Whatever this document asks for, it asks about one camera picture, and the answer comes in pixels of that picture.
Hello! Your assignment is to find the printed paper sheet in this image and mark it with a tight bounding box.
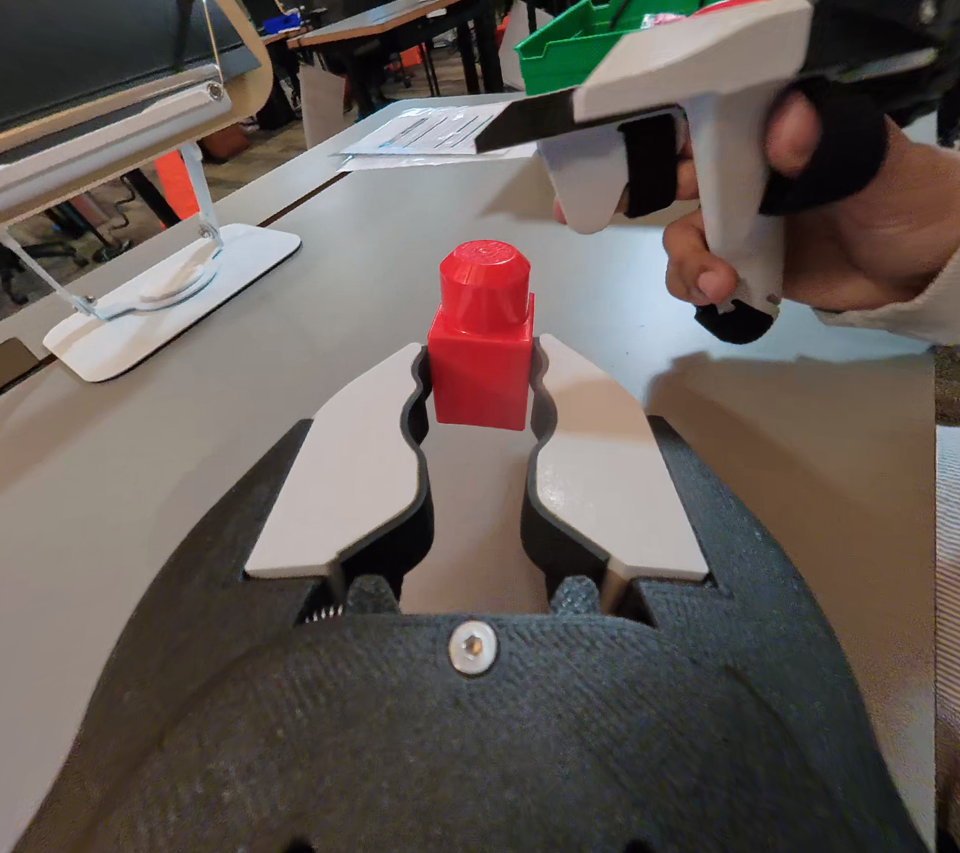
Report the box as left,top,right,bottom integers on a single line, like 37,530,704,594
332,101,530,173

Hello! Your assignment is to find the red toy block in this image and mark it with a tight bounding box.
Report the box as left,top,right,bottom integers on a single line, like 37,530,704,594
426,238,537,432

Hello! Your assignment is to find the green plastic bin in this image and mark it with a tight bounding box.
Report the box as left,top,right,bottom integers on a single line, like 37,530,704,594
512,0,816,98

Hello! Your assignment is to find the orange plastic object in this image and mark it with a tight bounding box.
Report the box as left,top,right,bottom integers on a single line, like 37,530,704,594
153,148,202,222

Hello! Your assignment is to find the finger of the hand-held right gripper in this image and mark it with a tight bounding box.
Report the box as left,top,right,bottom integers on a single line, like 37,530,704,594
474,0,816,155

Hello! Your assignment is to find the long wooden worktable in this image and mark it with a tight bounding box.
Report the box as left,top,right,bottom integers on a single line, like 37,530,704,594
288,0,601,119

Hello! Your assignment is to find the person's right hand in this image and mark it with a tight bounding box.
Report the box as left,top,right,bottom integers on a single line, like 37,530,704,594
553,89,960,314

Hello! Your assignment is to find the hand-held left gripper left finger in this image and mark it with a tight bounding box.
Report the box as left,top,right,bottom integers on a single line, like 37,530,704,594
244,341,436,603

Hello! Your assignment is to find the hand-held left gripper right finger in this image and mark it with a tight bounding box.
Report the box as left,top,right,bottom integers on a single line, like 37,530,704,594
523,333,711,607

